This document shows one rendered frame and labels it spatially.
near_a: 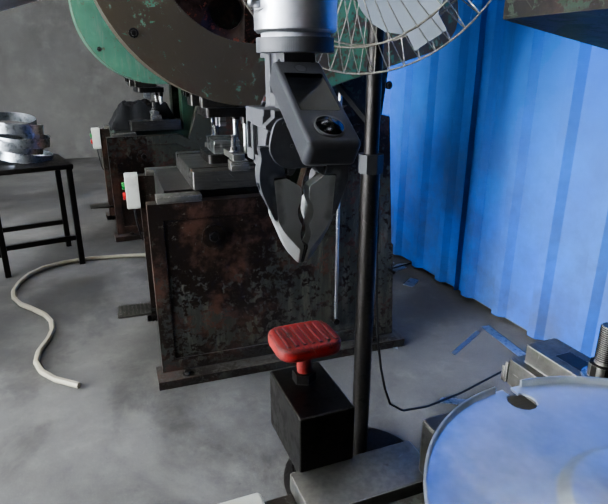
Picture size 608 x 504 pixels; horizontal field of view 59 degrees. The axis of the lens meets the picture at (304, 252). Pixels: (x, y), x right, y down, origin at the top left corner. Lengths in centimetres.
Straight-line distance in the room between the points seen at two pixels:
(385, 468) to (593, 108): 163
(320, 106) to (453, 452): 28
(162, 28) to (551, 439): 128
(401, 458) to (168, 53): 115
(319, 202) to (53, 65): 629
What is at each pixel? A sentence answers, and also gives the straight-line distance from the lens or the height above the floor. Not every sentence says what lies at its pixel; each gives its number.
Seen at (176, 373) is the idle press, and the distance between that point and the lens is 194.
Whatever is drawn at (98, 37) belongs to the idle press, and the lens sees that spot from 318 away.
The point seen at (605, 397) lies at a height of 78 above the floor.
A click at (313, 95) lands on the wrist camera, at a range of 47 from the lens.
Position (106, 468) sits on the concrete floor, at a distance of 165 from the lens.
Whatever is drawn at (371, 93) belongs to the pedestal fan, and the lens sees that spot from 114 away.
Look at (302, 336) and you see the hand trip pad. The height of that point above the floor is 76.
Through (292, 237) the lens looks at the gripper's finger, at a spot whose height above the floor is 87.
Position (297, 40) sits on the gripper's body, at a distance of 49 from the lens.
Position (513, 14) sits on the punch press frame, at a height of 106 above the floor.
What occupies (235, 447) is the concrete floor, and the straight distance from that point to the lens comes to 164.
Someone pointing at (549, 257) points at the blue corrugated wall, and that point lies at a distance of 217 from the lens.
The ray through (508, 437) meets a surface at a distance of 43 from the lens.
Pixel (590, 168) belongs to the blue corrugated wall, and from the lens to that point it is 204.
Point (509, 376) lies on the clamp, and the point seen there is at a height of 72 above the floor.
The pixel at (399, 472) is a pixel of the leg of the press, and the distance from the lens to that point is 59.
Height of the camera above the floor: 103
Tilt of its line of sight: 19 degrees down
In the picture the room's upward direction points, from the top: straight up
